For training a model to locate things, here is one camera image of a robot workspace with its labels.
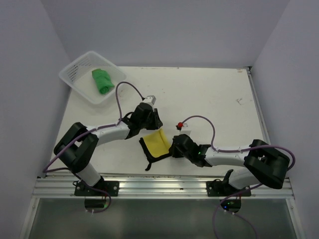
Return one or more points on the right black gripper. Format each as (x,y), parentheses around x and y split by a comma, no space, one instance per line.
(173,152)

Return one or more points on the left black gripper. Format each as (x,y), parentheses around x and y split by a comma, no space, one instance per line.
(157,123)

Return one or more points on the yellow microfiber towel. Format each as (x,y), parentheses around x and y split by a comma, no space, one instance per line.
(155,147)

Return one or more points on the green microfiber towel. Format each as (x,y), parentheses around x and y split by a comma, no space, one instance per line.
(103,81)

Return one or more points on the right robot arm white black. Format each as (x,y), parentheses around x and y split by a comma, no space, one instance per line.
(260,163)

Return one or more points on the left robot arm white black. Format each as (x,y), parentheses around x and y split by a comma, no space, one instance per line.
(77,146)

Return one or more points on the white plastic basket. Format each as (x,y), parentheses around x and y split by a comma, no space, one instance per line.
(78,75)

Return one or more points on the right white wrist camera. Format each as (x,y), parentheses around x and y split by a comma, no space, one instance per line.
(183,128)

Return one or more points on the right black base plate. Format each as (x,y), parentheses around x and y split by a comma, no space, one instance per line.
(217,188)

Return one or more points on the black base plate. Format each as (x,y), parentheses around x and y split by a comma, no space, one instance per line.
(217,188)
(102,188)

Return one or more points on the aluminium mounting rail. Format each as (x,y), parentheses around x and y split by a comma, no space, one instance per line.
(60,185)

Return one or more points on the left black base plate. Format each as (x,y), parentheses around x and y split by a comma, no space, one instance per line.
(102,188)

